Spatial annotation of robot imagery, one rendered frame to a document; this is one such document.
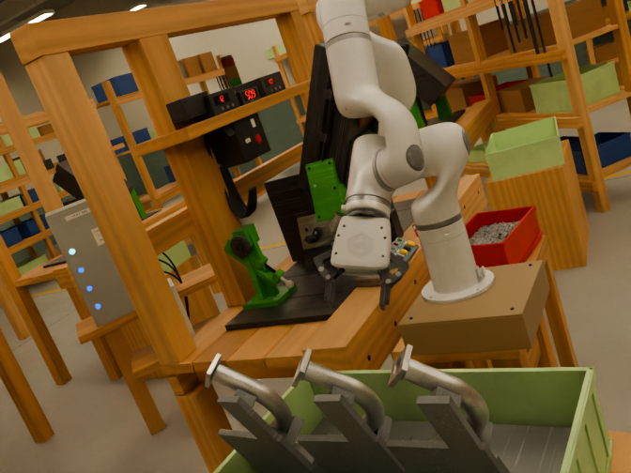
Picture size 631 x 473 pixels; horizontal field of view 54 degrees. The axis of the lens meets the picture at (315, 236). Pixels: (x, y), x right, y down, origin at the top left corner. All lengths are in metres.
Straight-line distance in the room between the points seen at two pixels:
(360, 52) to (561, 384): 0.70
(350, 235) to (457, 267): 0.54
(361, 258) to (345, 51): 0.39
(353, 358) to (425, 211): 0.43
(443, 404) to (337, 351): 0.83
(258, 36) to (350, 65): 11.33
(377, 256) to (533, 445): 0.43
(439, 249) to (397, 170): 0.51
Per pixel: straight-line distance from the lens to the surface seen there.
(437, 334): 1.51
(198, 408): 2.07
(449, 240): 1.55
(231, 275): 2.23
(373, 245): 1.08
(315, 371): 0.93
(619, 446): 1.27
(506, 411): 1.25
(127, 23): 2.15
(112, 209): 1.88
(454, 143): 1.49
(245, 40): 12.65
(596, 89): 4.79
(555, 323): 2.34
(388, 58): 1.43
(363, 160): 1.14
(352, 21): 1.23
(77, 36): 1.99
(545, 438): 1.21
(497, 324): 1.46
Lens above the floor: 1.57
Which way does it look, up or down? 14 degrees down
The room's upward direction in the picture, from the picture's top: 20 degrees counter-clockwise
